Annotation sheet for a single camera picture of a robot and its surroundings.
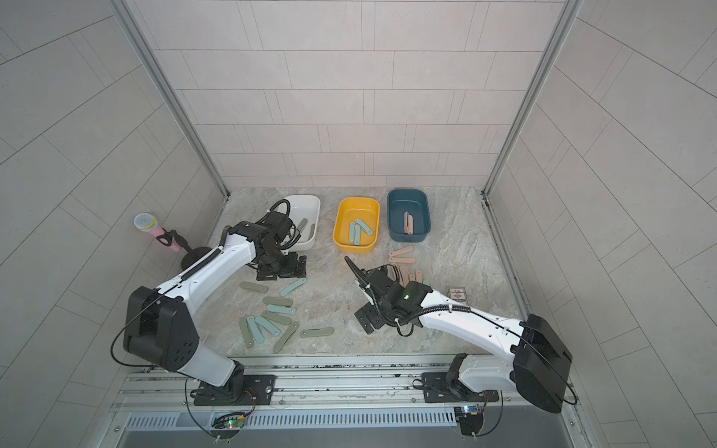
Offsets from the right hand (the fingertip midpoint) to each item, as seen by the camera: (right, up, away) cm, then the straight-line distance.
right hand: (372, 312), depth 79 cm
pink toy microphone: (-62, +26, -3) cm, 67 cm away
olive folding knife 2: (-30, +1, +8) cm, 31 cm away
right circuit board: (+24, -22, -11) cm, 35 cm away
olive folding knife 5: (-16, -7, +2) cm, 17 cm away
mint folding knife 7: (-33, -7, +1) cm, 34 cm away
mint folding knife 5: (-29, -1, +6) cm, 29 cm away
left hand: (-22, +10, +5) cm, 25 cm away
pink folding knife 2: (+10, +15, +20) cm, 27 cm away
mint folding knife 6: (-31, -5, +3) cm, 31 cm away
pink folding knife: (+13, +25, +26) cm, 38 cm away
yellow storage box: (-9, +30, +30) cm, 43 cm away
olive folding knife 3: (-29, -3, +5) cm, 29 cm away
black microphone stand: (-62, +21, +4) cm, 66 cm away
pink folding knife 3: (+15, +7, +13) cm, 21 cm away
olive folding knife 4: (-27, -10, 0) cm, 29 cm away
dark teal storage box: (+18, +33, +33) cm, 50 cm away
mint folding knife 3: (-3, +23, +26) cm, 35 cm away
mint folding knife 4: (-25, +5, +10) cm, 28 cm away
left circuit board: (-33, -21, -14) cm, 41 cm away
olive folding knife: (-38, +4, +11) cm, 40 cm away
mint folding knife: (-7, +21, +24) cm, 33 cm away
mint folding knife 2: (-6, +20, +23) cm, 31 cm away
